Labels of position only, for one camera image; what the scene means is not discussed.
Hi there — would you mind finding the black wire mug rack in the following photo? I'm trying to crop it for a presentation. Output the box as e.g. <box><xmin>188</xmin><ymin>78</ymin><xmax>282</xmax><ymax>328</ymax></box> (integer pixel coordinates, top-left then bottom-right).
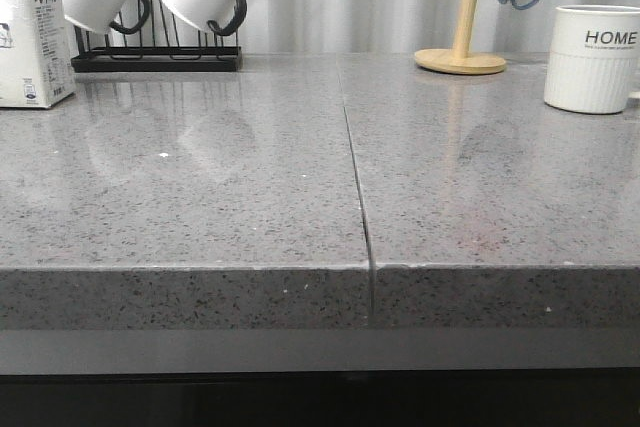
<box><xmin>72</xmin><ymin>0</ymin><xmax>242</xmax><ymax>73</ymax></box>

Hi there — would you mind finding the wooden mug tree stand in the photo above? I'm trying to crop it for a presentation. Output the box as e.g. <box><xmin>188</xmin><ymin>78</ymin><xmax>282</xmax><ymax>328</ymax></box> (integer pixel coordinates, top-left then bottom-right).
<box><xmin>413</xmin><ymin>0</ymin><xmax>506</xmax><ymax>76</ymax></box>

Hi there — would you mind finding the white HOME ribbed cup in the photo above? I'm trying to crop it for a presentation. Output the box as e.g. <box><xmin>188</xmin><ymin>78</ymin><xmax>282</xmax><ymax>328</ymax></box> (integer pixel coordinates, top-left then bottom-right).
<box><xmin>543</xmin><ymin>5</ymin><xmax>639</xmax><ymax>115</ymax></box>

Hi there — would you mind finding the blue white milk carton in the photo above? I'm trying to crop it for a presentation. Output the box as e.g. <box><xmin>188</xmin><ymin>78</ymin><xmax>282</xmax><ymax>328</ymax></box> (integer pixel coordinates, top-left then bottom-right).
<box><xmin>1</xmin><ymin>0</ymin><xmax>75</xmax><ymax>109</ymax></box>

